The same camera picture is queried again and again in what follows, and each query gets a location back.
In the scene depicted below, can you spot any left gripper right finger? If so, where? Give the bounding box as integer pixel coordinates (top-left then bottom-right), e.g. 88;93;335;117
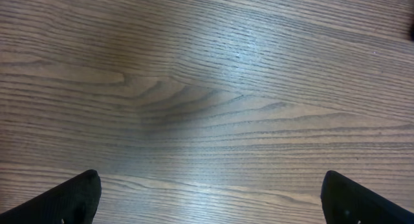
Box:
320;170;413;224

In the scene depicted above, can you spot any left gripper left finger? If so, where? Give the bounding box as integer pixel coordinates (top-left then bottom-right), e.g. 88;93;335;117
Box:
1;170;102;224

